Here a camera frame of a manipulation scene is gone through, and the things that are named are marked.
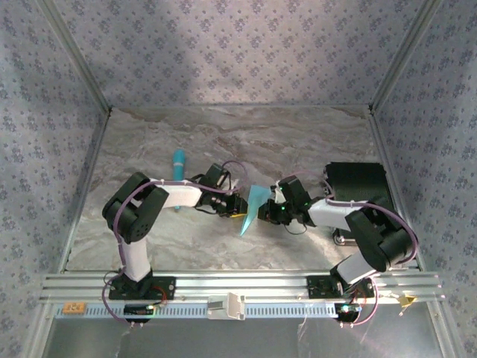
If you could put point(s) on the orange label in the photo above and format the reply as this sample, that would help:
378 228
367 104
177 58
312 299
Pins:
74 308

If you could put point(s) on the light blue pen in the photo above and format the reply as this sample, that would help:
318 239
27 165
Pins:
179 160

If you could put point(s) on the aluminium frame post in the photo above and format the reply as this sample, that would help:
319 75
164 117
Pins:
402 56
81 56

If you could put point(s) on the small black circuit board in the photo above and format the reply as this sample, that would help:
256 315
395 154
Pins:
139 309
348 308

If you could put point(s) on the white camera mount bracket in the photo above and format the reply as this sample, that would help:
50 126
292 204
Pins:
227 307

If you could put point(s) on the black ridged box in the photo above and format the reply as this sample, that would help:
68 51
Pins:
357 182

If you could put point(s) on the yellow tape tag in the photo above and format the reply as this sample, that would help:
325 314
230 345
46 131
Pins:
407 300

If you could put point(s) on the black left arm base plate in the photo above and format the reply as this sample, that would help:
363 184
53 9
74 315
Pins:
164 289

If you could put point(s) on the aluminium table side rail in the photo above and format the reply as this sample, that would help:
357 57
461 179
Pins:
382 149
86 186

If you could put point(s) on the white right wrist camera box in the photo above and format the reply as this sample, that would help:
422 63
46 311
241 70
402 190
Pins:
276 192

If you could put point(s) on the light blue paper sheet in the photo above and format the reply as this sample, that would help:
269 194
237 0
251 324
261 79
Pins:
255 201

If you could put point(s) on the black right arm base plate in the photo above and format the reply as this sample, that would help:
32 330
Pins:
316 287

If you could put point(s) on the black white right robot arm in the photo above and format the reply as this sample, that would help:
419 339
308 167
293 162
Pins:
380 238

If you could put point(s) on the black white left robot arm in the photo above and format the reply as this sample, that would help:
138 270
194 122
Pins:
138 212

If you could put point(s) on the aluminium mounting rail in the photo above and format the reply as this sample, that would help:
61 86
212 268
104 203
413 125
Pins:
242 283

